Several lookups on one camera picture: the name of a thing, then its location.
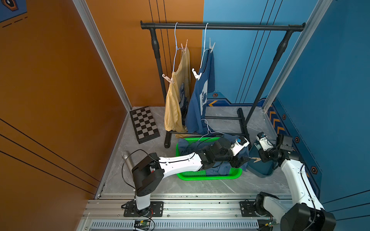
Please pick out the white clothespin rear navy shirt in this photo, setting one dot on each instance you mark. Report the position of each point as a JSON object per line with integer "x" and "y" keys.
{"x": 211, "y": 45}

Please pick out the pink clothespin tan shirt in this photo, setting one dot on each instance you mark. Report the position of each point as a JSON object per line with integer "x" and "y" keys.
{"x": 168, "y": 79}
{"x": 184, "y": 47}

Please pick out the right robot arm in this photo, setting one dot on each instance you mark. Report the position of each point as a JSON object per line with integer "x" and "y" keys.
{"x": 307, "y": 212}

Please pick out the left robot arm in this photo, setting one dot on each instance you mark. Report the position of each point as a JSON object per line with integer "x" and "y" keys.
{"x": 150, "y": 171}

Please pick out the light blue wire hanger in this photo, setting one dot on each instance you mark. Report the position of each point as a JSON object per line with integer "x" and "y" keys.
{"x": 203, "y": 125}

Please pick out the navy printed t-shirt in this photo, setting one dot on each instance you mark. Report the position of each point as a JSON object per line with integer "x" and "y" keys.
{"x": 198, "y": 101}

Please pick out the white wire hanger navy shirt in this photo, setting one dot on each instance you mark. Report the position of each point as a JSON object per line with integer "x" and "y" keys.
{"x": 204, "y": 45}

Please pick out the teal plastic bin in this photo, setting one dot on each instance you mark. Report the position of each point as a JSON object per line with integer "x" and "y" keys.
{"x": 260, "y": 169}

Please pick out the pink clothespin front tan shirt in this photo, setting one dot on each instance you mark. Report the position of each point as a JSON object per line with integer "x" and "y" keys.
{"x": 168, "y": 79}

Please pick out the green plastic basket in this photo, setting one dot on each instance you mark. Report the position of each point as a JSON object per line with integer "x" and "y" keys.
{"x": 219, "y": 172}

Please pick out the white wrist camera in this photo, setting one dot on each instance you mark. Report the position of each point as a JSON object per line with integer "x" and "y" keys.
{"x": 240, "y": 143}
{"x": 263, "y": 141}

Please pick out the aluminium corner post left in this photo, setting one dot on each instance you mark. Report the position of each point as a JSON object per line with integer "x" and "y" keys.
{"x": 93, "y": 31}

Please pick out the aluminium corner post right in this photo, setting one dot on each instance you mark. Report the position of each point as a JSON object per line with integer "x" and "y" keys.
{"x": 311, "y": 26}

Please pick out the tan yellow t-shirt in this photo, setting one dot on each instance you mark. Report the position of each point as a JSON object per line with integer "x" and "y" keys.
{"x": 181, "y": 80}

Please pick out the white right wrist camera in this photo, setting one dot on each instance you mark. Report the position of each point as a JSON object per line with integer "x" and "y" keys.
{"x": 263, "y": 141}

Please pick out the white clothespin navy shirt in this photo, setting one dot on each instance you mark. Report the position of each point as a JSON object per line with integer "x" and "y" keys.
{"x": 211, "y": 45}
{"x": 196, "y": 75}

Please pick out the slate blue t-shirt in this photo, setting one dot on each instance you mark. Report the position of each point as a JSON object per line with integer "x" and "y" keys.
{"x": 220, "y": 152}

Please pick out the white clothespin front navy shirt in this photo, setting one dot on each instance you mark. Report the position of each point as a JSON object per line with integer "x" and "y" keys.
{"x": 196, "y": 75}

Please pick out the checkered chess board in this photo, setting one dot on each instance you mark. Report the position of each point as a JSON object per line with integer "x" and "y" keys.
{"x": 144, "y": 124}

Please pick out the white wire hanger tan shirt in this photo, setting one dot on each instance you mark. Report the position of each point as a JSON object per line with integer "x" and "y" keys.
{"x": 176, "y": 46}

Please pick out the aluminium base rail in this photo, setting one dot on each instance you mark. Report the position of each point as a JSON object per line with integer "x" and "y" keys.
{"x": 178, "y": 212}

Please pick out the green circuit board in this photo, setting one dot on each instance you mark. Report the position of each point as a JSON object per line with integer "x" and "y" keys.
{"x": 142, "y": 225}

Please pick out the black clothes rack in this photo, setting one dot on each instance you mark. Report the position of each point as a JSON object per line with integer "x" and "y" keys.
{"x": 225, "y": 81}

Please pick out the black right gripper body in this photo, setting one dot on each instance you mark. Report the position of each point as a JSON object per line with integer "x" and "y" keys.
{"x": 268, "y": 155}

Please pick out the aluminium corner post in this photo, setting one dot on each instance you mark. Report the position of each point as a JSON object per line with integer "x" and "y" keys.
{"x": 311, "y": 26}
{"x": 93, "y": 31}

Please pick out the pink clothespin rear tan shirt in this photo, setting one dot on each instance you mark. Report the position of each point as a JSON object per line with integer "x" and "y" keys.
{"x": 184, "y": 47}

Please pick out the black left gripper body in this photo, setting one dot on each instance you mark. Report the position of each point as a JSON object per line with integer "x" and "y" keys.
{"x": 234, "y": 161}

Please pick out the silver metal cylinder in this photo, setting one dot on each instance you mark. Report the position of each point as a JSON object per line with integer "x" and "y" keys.
{"x": 126, "y": 156}

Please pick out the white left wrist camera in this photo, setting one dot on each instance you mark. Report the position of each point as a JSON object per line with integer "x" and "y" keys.
{"x": 240, "y": 143}

